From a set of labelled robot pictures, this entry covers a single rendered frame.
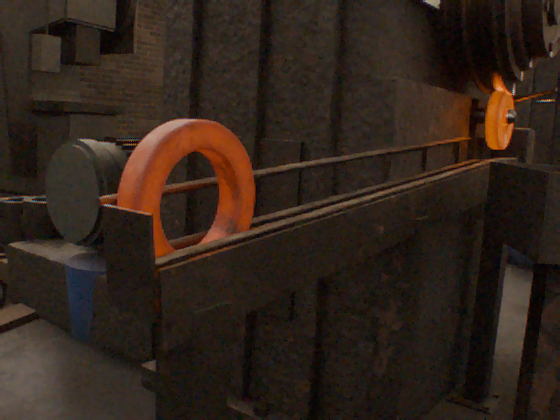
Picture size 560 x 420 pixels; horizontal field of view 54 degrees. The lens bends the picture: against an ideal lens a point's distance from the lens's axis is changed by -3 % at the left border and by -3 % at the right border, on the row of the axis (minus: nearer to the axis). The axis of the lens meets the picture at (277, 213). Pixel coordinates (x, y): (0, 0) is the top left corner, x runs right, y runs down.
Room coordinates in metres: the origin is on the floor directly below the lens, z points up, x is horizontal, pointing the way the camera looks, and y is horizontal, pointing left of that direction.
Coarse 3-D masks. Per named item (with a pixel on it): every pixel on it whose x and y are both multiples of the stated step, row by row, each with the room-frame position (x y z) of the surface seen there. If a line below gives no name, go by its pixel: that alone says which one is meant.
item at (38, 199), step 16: (0, 208) 2.41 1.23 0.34; (16, 208) 2.40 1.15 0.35; (32, 208) 2.23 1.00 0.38; (0, 224) 2.40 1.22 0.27; (16, 224) 2.40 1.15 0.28; (32, 224) 2.23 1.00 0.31; (48, 224) 2.25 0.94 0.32; (0, 240) 2.43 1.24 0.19; (16, 240) 2.39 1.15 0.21; (0, 256) 2.36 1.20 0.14; (0, 272) 2.38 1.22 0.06
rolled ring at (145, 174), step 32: (160, 128) 0.59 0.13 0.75; (192, 128) 0.60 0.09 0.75; (224, 128) 0.64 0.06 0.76; (128, 160) 0.57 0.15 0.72; (160, 160) 0.56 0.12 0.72; (224, 160) 0.64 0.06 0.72; (128, 192) 0.55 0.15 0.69; (160, 192) 0.56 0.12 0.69; (224, 192) 0.67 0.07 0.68; (160, 224) 0.57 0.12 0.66; (224, 224) 0.66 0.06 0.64
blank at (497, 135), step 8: (496, 96) 1.44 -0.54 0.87; (504, 96) 1.45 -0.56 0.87; (488, 104) 1.44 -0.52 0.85; (496, 104) 1.43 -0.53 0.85; (504, 104) 1.45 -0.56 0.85; (512, 104) 1.51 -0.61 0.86; (488, 112) 1.43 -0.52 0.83; (496, 112) 1.42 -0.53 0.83; (488, 120) 1.43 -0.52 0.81; (496, 120) 1.42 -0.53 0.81; (488, 128) 1.43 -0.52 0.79; (496, 128) 1.42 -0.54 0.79; (504, 128) 1.50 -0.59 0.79; (488, 136) 1.44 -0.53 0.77; (496, 136) 1.43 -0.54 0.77; (504, 136) 1.48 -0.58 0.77; (488, 144) 1.46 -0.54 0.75; (496, 144) 1.44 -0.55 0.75; (504, 144) 1.48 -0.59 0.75
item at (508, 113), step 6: (474, 108) 1.51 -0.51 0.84; (480, 108) 1.50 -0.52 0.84; (486, 108) 1.50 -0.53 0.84; (474, 114) 1.50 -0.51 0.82; (480, 114) 1.49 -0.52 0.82; (504, 114) 1.46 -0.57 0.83; (510, 114) 1.45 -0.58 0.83; (516, 114) 1.46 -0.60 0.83; (474, 120) 1.51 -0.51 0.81; (480, 120) 1.50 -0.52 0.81; (504, 120) 1.46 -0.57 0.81; (510, 120) 1.45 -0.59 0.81; (516, 120) 1.47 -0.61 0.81
